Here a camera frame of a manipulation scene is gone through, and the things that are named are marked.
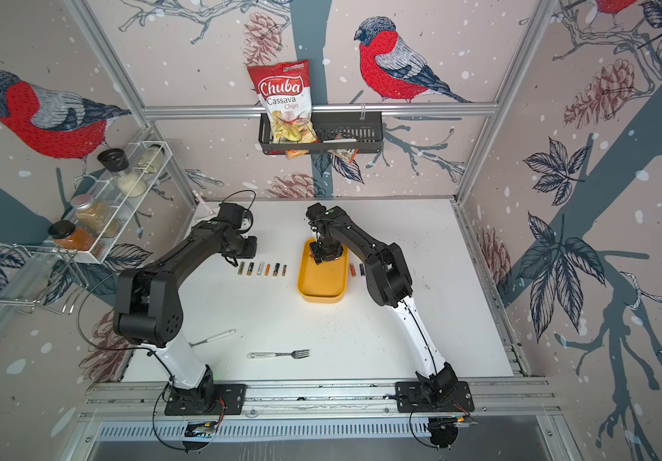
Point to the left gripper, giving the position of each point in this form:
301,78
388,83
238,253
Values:
251,252

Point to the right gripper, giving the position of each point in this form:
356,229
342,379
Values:
334,254

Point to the yellow plastic storage box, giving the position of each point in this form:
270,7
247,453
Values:
322,283

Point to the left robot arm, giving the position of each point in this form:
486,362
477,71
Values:
149,313

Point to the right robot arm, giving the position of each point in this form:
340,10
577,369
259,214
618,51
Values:
389,284

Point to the pale spice jar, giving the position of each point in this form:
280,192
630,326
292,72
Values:
152,160

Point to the metal fork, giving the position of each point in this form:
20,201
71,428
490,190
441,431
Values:
297,354

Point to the metal spoon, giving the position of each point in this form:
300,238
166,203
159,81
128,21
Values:
213,338

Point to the black lid spice jar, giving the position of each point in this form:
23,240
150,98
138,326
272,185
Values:
128,181

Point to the silver lid spice jar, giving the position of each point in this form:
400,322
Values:
95,217

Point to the red Chuba cassava chips bag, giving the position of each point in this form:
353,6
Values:
284,90

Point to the orange spice jar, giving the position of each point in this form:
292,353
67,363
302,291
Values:
72,237

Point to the black wall basket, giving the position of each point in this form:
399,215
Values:
356,131

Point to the white wire spice rack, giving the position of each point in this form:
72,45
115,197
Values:
111,202

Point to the wire hanger rack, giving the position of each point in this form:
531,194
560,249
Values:
46,277

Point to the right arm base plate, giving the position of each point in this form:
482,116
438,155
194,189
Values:
409,397

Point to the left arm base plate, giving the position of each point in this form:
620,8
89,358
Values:
233,399

